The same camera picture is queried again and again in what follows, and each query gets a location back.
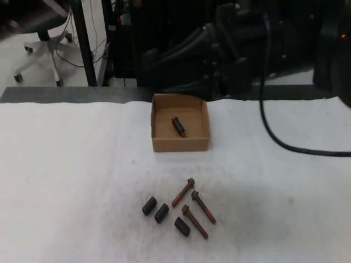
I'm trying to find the black desk leg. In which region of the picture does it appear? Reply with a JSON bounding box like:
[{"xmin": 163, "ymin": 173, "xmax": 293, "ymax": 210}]
[{"xmin": 71, "ymin": 0, "xmax": 98, "ymax": 87}]

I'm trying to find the black cylindrical sleeve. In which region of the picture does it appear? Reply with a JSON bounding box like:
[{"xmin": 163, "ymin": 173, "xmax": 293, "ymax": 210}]
[
  {"xmin": 154, "ymin": 203, "xmax": 169, "ymax": 223},
  {"xmin": 141, "ymin": 202, "xmax": 157, "ymax": 216},
  {"xmin": 174, "ymin": 217, "xmax": 189, "ymax": 235}
]

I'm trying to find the thick black cable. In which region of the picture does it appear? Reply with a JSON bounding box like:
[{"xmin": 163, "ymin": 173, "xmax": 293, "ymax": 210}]
[{"xmin": 258, "ymin": 10, "xmax": 351, "ymax": 158}]

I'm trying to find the rusty brown bolt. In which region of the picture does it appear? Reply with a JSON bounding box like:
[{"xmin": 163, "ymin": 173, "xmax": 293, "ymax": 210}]
[
  {"xmin": 171, "ymin": 178, "xmax": 195, "ymax": 208},
  {"xmin": 182, "ymin": 204, "xmax": 210, "ymax": 239},
  {"xmin": 191, "ymin": 190, "xmax": 217, "ymax": 225}
]

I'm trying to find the office chair with white base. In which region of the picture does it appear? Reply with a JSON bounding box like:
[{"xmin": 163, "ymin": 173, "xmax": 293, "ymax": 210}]
[{"xmin": 0, "ymin": 0, "xmax": 74, "ymax": 87}]

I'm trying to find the open cardboard box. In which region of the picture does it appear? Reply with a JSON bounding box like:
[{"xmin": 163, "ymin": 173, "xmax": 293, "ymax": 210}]
[{"xmin": 151, "ymin": 93, "xmax": 210, "ymax": 152}]

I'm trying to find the bolt inside black sleeve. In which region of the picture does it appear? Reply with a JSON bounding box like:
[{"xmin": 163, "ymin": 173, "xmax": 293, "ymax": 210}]
[{"xmin": 171, "ymin": 116, "xmax": 189, "ymax": 138}]

